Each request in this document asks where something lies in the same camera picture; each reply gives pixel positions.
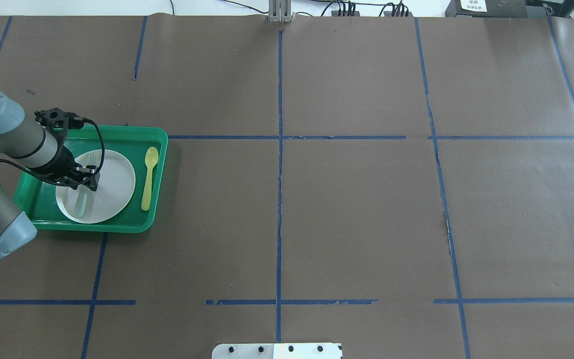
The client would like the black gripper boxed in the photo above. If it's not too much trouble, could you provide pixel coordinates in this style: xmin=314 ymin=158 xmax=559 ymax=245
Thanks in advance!
xmin=55 ymin=159 xmax=102 ymax=192

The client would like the translucent white plastic fork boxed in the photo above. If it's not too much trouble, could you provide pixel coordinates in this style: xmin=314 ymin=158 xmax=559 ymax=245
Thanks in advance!
xmin=73 ymin=151 xmax=105 ymax=219

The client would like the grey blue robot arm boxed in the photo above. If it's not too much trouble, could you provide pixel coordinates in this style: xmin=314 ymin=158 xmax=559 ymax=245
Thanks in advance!
xmin=0 ymin=91 xmax=106 ymax=259

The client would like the white round plate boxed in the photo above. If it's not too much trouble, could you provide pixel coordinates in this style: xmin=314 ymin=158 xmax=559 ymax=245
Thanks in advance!
xmin=55 ymin=150 xmax=136 ymax=224

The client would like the green plastic tray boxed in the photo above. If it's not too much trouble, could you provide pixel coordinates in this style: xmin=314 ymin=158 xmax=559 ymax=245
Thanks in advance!
xmin=14 ymin=126 xmax=168 ymax=233

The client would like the yellow plastic spoon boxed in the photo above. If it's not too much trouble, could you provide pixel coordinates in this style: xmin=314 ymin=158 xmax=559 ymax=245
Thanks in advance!
xmin=141 ymin=146 xmax=159 ymax=211

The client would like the brown paper table cover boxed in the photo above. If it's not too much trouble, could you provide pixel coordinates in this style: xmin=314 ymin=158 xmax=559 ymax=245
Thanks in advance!
xmin=0 ymin=14 xmax=574 ymax=359

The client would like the black box with label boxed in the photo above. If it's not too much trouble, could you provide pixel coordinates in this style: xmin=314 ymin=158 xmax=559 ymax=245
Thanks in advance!
xmin=444 ymin=0 xmax=528 ymax=18

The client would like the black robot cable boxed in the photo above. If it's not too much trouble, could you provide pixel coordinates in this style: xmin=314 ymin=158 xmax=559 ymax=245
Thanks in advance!
xmin=0 ymin=119 xmax=106 ymax=181

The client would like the aluminium frame post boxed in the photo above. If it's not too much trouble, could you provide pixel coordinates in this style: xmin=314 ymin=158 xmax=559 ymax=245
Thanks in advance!
xmin=267 ymin=0 xmax=293 ymax=23

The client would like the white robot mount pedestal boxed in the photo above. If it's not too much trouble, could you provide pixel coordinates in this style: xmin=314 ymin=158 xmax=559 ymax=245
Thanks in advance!
xmin=211 ymin=343 xmax=343 ymax=359

